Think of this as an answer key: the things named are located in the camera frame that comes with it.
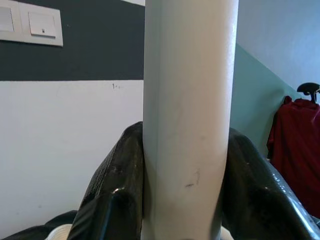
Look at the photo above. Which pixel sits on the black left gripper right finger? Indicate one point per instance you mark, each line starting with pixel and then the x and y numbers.
pixel 255 200

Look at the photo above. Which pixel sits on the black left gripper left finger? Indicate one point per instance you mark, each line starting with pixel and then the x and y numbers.
pixel 112 195

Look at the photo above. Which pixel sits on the white plastic table leg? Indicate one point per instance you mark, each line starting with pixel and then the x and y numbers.
pixel 187 100

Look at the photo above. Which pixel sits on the red cloth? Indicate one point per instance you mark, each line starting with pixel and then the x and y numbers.
pixel 295 150

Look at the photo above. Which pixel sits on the black chair headrest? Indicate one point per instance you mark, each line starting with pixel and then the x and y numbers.
pixel 308 87

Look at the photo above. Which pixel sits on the white double wall switch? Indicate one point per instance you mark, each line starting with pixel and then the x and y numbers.
pixel 45 25

